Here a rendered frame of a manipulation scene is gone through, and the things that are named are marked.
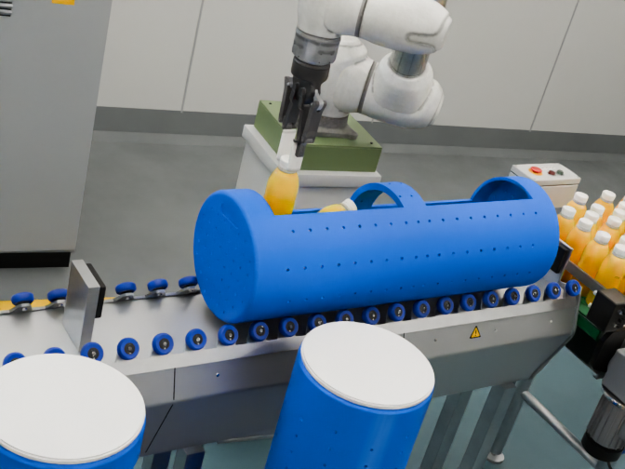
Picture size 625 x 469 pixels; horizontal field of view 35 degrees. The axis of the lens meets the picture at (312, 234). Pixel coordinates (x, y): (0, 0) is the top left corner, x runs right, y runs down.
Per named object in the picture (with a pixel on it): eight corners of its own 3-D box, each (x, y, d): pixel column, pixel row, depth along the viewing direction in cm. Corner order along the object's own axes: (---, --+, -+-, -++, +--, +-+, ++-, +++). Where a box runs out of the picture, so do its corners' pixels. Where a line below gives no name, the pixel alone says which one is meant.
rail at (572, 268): (518, 232, 294) (522, 223, 292) (520, 232, 294) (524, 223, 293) (615, 309, 266) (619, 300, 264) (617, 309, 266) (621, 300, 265)
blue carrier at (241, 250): (183, 283, 228) (203, 168, 217) (471, 254, 276) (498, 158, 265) (242, 349, 207) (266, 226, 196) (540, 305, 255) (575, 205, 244)
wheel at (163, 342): (149, 334, 202) (153, 333, 200) (169, 331, 204) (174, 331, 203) (152, 356, 202) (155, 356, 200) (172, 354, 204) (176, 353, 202)
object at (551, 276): (527, 269, 279) (542, 230, 274) (533, 268, 281) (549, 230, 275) (551, 288, 272) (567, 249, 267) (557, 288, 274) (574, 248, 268)
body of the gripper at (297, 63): (285, 49, 198) (276, 92, 203) (307, 66, 192) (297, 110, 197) (317, 50, 202) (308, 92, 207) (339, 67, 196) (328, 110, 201)
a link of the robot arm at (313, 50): (311, 39, 189) (304, 68, 192) (350, 40, 194) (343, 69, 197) (287, 21, 195) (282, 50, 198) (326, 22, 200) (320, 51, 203)
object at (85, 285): (61, 323, 206) (71, 260, 199) (80, 321, 208) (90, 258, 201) (78, 352, 199) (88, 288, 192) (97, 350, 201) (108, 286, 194)
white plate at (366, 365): (458, 371, 206) (458, 376, 206) (353, 306, 218) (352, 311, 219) (386, 424, 185) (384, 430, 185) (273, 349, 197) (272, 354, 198)
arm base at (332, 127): (267, 107, 294) (272, 90, 292) (333, 112, 304) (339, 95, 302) (289, 136, 281) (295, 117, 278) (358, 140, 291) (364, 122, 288)
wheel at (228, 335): (215, 326, 210) (219, 325, 208) (233, 323, 213) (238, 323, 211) (218, 347, 210) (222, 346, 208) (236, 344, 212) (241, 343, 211)
